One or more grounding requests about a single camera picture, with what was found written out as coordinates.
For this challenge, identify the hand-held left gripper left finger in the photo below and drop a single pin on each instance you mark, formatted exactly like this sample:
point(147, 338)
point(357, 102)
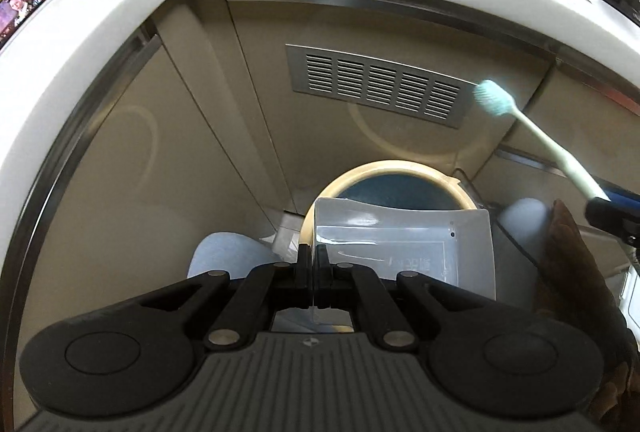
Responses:
point(302, 277)

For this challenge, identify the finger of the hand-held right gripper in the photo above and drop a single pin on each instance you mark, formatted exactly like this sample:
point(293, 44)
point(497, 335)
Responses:
point(625, 194)
point(612, 214)

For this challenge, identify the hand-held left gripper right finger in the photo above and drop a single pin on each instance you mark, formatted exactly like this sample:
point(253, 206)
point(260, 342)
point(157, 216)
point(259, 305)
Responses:
point(322, 277)

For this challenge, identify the clear plastic blister box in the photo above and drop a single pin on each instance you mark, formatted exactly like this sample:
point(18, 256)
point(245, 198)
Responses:
point(400, 242)

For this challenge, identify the light green toothbrush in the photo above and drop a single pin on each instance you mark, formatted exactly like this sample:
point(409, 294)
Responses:
point(550, 147)

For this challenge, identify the round cream rim trash bin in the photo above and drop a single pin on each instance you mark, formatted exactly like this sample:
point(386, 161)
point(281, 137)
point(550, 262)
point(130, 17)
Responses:
point(390, 177)

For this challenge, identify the brown plush toy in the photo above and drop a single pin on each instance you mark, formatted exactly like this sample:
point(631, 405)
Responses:
point(575, 272)

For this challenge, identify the grey white slipper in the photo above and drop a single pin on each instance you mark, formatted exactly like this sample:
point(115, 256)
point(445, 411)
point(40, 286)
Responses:
point(225, 252)
point(525, 222)

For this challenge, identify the metal cabinet vent grille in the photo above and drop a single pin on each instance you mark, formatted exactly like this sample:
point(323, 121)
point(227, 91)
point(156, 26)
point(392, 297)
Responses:
point(380, 87)

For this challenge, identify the black smartphone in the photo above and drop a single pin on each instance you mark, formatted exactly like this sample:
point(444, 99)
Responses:
point(20, 12)

